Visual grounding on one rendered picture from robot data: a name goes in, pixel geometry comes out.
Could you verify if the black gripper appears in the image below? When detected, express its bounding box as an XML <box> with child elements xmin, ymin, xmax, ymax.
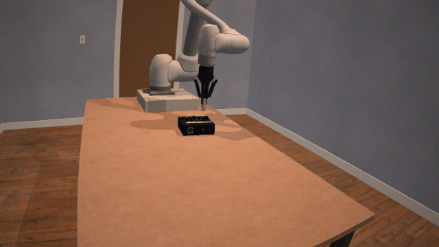
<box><xmin>193</xmin><ymin>66</ymin><xmax>218</xmax><ymax>111</ymax></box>

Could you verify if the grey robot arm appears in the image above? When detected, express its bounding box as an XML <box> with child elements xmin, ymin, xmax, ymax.
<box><xmin>143</xmin><ymin>0</ymin><xmax>250</xmax><ymax>96</ymax></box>

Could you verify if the black lighting desk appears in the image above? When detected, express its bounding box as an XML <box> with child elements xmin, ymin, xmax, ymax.
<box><xmin>178</xmin><ymin>116</ymin><xmax>215</xmax><ymax>136</ymax></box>

